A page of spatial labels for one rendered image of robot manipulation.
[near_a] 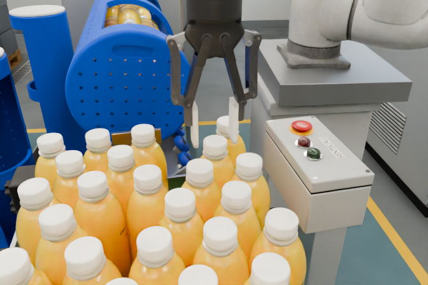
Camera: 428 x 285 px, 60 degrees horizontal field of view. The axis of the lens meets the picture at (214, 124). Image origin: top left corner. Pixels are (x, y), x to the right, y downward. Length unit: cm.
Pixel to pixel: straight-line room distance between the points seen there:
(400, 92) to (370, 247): 115
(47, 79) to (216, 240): 190
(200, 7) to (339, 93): 63
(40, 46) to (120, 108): 136
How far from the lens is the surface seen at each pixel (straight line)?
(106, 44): 81
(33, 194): 54
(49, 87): 225
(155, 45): 82
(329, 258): 148
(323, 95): 103
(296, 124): 68
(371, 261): 206
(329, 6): 105
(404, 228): 230
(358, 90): 106
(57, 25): 219
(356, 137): 118
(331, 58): 113
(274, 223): 45
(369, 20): 103
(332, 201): 59
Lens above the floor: 142
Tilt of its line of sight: 28 degrees down
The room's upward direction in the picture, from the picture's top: straight up
